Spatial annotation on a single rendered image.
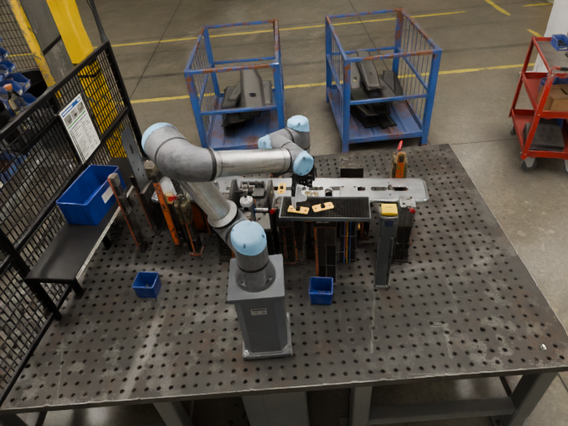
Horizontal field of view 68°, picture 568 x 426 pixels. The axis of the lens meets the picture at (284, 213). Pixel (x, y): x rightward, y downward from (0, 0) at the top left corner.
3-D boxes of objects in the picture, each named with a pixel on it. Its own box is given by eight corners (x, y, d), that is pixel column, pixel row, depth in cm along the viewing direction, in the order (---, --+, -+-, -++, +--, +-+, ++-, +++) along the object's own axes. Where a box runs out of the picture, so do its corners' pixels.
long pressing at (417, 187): (423, 176, 214) (424, 173, 213) (430, 204, 197) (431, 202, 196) (163, 176, 232) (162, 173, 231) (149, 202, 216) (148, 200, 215)
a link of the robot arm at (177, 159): (173, 156, 107) (319, 149, 135) (157, 139, 114) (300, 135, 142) (169, 196, 112) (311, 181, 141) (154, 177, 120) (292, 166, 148)
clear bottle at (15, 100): (40, 122, 195) (19, 81, 182) (32, 130, 190) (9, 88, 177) (27, 122, 196) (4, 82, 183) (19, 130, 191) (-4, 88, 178)
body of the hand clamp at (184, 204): (204, 247, 230) (188, 196, 207) (200, 256, 224) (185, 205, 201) (193, 246, 230) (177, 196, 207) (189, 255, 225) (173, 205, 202)
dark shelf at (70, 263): (150, 161, 243) (148, 156, 241) (75, 284, 176) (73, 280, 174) (113, 161, 246) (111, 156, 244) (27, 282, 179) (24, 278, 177)
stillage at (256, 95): (218, 107, 504) (201, 24, 442) (285, 102, 501) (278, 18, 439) (205, 166, 414) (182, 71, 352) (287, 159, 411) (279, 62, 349)
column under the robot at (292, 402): (311, 436, 219) (305, 371, 175) (252, 440, 219) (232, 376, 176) (307, 379, 242) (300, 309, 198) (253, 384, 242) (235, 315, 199)
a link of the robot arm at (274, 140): (272, 148, 138) (299, 136, 142) (254, 134, 146) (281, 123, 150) (274, 167, 143) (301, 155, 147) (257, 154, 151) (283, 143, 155)
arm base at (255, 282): (276, 290, 153) (274, 272, 146) (234, 293, 153) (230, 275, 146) (275, 259, 164) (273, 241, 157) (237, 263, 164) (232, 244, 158)
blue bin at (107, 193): (128, 186, 221) (119, 166, 212) (96, 226, 198) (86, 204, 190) (99, 184, 224) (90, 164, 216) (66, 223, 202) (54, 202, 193)
